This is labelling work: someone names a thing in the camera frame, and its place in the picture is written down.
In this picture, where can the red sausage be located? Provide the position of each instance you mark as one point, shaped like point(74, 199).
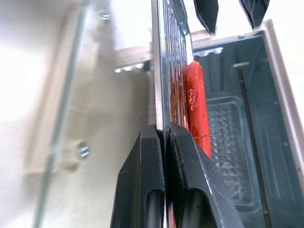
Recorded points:
point(197, 107)

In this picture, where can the dark oven heating rod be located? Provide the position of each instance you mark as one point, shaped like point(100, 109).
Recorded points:
point(255, 142)

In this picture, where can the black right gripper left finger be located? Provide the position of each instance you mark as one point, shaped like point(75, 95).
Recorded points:
point(140, 180)

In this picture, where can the glass toaster oven door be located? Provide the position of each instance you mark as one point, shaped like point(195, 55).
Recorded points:
point(107, 107)

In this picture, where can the silver metal baking tray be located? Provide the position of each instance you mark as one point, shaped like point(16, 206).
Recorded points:
point(174, 59)

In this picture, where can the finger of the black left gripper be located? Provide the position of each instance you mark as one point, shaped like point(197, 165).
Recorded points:
point(256, 10)
point(207, 12)

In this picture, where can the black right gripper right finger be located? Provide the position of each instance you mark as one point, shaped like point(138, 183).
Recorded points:
point(190, 180)

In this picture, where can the silver door screw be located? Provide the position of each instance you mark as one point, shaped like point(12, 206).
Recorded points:
point(83, 150)
point(105, 18)

